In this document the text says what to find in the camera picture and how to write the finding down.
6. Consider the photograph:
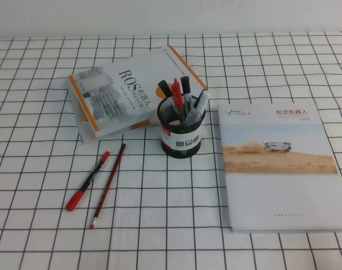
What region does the black mesh pen holder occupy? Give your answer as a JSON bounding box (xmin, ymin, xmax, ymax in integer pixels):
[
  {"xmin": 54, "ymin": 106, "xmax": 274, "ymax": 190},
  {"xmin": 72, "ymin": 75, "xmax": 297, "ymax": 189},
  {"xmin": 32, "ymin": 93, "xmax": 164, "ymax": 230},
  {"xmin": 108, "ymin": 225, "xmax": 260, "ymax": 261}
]
[{"xmin": 156, "ymin": 94, "xmax": 206, "ymax": 161}]

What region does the clear plastic pen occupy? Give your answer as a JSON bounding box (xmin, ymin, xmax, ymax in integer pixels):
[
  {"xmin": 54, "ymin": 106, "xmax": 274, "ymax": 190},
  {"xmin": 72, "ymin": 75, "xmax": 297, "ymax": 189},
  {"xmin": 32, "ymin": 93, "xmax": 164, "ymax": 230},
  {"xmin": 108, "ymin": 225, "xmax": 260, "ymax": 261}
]
[{"xmin": 184, "ymin": 106, "xmax": 203, "ymax": 124}]

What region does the red gel pen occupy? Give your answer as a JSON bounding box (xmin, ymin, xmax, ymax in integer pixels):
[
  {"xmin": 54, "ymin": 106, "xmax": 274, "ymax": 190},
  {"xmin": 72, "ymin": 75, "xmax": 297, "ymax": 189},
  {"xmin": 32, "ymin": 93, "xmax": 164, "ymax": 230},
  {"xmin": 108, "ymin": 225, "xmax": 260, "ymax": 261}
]
[{"xmin": 170, "ymin": 77, "xmax": 185, "ymax": 113}]

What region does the black capped marker pen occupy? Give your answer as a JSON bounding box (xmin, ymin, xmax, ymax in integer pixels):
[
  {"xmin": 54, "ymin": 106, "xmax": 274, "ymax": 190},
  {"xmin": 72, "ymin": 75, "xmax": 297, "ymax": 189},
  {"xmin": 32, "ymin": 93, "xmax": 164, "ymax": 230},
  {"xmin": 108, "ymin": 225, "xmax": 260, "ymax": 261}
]
[
  {"xmin": 157, "ymin": 79, "xmax": 181, "ymax": 116},
  {"xmin": 179, "ymin": 75, "xmax": 192, "ymax": 113}
]

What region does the black marker grey cap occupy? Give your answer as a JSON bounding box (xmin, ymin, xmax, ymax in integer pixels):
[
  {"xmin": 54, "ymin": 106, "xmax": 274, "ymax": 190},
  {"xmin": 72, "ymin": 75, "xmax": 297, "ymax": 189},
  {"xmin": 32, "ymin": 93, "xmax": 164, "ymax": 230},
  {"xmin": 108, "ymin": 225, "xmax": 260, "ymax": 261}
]
[{"xmin": 192, "ymin": 89, "xmax": 210, "ymax": 113}]

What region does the white orange ROS book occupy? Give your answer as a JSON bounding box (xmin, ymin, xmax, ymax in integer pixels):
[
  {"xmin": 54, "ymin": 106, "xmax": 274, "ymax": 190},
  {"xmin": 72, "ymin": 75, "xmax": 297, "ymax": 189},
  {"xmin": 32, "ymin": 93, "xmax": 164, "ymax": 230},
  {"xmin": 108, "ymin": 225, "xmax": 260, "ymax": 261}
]
[{"xmin": 68, "ymin": 44, "xmax": 209, "ymax": 138}]

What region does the red black pencil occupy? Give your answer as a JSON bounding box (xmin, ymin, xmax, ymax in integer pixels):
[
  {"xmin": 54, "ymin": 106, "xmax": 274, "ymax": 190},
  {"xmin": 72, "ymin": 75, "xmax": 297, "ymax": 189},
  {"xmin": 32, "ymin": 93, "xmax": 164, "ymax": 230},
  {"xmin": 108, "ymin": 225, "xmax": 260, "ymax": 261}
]
[{"xmin": 89, "ymin": 143, "xmax": 127, "ymax": 230}]

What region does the AgileX desert photo brochure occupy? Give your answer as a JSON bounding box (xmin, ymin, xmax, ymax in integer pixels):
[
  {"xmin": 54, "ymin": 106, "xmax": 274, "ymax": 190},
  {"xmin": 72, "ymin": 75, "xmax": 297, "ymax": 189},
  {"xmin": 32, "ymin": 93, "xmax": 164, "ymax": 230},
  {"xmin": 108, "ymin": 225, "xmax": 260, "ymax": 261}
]
[{"xmin": 217, "ymin": 98, "xmax": 342, "ymax": 234}]

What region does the red black marker pen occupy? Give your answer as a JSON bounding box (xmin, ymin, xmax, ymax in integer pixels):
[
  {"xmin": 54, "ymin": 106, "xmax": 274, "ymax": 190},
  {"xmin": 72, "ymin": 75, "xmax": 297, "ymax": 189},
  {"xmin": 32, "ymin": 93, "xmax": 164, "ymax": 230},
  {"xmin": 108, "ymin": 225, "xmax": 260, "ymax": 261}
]
[{"xmin": 65, "ymin": 151, "xmax": 111, "ymax": 212}]

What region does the white black grid tablecloth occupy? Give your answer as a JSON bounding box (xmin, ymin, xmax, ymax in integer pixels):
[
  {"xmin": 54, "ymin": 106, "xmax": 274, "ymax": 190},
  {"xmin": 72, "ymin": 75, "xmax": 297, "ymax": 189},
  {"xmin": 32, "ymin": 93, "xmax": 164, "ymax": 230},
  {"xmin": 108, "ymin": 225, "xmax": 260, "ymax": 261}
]
[{"xmin": 0, "ymin": 30, "xmax": 342, "ymax": 270}]

